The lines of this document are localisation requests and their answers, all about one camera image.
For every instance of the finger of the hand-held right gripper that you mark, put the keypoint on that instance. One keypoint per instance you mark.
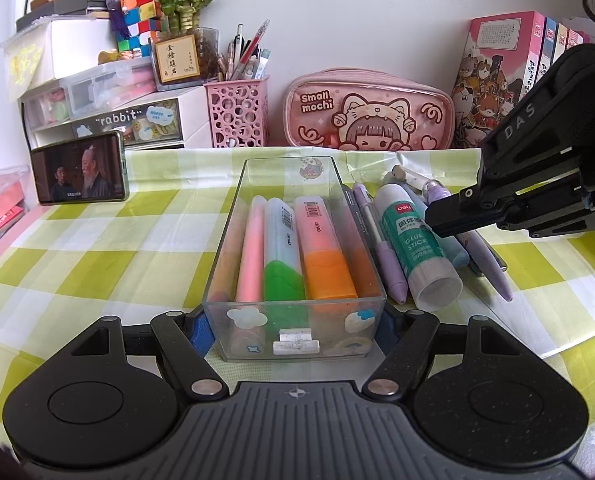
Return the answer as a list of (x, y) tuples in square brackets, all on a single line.
[(457, 215)]

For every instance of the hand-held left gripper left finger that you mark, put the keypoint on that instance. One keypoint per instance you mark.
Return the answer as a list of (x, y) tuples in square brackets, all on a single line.
[(200, 335)]

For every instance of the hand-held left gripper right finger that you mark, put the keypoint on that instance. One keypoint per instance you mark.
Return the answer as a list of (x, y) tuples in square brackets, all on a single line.
[(386, 332)]

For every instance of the light blue marker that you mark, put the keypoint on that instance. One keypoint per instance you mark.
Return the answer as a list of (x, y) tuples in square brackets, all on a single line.
[(452, 252)]

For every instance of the clear plastic box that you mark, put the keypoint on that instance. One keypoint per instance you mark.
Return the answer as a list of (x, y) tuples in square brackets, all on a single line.
[(342, 345)]

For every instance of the thin purple pen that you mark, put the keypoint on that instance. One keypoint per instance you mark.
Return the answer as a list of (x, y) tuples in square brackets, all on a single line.
[(392, 280)]

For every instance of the white green glue stick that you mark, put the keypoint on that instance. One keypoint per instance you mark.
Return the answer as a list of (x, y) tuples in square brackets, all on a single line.
[(417, 250)]

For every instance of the thick purple white pen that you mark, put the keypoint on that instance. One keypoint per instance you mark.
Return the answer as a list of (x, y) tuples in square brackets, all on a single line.
[(492, 275)]

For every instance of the orange highlighter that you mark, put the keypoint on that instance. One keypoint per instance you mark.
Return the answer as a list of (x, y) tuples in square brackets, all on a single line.
[(327, 275)]

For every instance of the pink highlighter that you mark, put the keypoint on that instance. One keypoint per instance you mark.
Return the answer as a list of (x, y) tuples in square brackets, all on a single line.
[(251, 260)]

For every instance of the green highlighter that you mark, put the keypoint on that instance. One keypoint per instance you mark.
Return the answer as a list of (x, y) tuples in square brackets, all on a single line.
[(282, 280)]

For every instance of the blue illustrated book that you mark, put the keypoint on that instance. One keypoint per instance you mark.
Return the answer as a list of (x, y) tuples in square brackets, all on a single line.
[(550, 40)]

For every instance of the pink illustrated book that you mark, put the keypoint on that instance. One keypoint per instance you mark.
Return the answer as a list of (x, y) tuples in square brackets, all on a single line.
[(497, 50)]

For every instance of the green white checked tablecloth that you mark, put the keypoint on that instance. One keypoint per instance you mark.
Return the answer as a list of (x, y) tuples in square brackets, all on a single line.
[(127, 260)]

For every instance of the pink cartoon pencil case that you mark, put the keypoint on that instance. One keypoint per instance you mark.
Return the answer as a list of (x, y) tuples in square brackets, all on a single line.
[(367, 110)]

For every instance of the smartphone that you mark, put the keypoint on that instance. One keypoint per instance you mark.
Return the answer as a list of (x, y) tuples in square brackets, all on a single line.
[(80, 170)]

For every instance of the pink perforated pen holder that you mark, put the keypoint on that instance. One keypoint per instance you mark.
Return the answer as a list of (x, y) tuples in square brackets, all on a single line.
[(237, 115)]

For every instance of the white drawer unit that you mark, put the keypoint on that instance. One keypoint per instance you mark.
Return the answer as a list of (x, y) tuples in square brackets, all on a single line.
[(195, 110)]

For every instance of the bunch of assorted pens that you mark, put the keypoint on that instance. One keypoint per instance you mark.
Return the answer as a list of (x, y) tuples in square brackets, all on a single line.
[(245, 60)]

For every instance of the clear drawer box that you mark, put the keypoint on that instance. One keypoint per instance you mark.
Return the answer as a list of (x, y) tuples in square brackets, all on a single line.
[(102, 90)]

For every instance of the glass vase with label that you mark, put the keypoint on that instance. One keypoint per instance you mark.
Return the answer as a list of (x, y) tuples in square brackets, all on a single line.
[(177, 60)]

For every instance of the small yellow figurine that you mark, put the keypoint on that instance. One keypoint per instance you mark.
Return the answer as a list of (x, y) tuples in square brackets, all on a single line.
[(113, 57)]

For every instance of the white storage box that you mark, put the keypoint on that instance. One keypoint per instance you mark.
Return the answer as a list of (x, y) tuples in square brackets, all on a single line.
[(77, 50)]

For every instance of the yellow patterned bag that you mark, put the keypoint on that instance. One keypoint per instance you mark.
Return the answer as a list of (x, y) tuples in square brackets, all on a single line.
[(22, 65)]

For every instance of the purple hanging charm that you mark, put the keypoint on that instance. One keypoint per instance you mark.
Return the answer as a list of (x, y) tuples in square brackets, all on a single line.
[(120, 10)]

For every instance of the dark grey case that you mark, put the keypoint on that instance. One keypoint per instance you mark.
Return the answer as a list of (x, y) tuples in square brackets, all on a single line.
[(77, 7)]

